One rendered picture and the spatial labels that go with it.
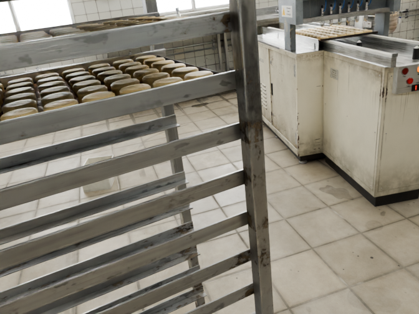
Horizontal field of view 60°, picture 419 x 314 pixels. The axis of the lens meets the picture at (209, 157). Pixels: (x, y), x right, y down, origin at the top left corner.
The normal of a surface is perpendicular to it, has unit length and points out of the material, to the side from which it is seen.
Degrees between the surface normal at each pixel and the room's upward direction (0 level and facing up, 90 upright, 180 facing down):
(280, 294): 0
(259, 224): 90
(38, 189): 90
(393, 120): 90
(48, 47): 90
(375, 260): 0
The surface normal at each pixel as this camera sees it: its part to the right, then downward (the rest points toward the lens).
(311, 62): 0.15, 0.39
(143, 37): 0.44, 0.33
